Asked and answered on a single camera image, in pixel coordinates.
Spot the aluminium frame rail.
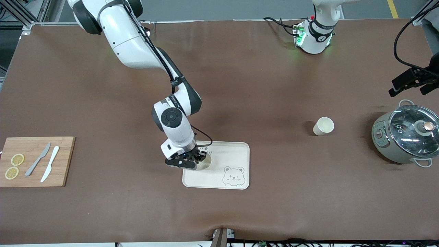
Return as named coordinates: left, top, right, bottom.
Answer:
left=412, top=0, right=439, bottom=45
left=0, top=0, right=52, bottom=33

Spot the black arm base cable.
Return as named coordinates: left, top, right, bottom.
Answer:
left=262, top=16, right=301, bottom=37

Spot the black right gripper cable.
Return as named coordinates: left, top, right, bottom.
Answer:
left=130, top=14, right=213, bottom=148

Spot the white plastic knife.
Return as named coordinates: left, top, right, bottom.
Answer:
left=40, top=145, right=60, bottom=183

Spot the white tray with bear print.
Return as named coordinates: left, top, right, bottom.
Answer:
left=182, top=141, right=250, bottom=190

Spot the wooden cutting board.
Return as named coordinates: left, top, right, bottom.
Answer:
left=0, top=137, right=76, bottom=188

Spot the brown table cover mat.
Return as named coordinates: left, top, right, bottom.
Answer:
left=0, top=19, right=439, bottom=245

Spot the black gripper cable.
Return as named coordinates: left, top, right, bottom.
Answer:
left=393, top=0, right=439, bottom=74
left=130, top=14, right=213, bottom=148

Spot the green electric cooking pot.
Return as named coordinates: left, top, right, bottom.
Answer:
left=371, top=99, right=439, bottom=168

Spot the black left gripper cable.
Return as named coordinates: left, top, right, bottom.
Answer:
left=393, top=0, right=439, bottom=74

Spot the glass pot lid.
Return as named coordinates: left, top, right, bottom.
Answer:
left=389, top=105, right=439, bottom=159

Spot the white plastic cup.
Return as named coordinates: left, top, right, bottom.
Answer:
left=313, top=117, right=335, bottom=136
left=195, top=153, right=213, bottom=170

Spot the grey plastic knife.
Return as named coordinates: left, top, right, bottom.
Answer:
left=25, top=142, right=51, bottom=177

